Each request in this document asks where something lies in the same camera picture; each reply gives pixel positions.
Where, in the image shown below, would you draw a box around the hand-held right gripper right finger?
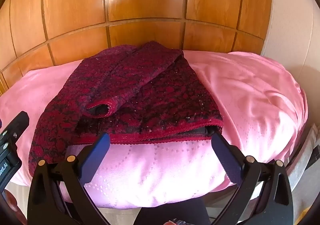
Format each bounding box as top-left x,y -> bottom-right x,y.
212,131 -> 293,225

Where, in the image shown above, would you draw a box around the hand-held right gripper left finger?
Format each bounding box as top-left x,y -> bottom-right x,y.
27,132 -> 114,225

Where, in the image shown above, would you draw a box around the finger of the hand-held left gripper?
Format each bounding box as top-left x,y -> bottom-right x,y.
10,111 -> 30,142

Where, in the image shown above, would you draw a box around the red and black knit sweater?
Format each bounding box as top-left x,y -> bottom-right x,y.
29,41 -> 224,177

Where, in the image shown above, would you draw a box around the pink bed sheet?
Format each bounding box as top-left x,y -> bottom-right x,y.
0,50 -> 308,208

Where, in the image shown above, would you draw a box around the person's dark pants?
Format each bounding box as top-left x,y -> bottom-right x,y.
134,197 -> 212,225

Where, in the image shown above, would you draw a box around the pale mattress side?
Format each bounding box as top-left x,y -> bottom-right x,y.
286,125 -> 320,207

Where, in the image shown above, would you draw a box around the wooden panelled headboard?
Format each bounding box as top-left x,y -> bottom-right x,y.
0,0 -> 274,95

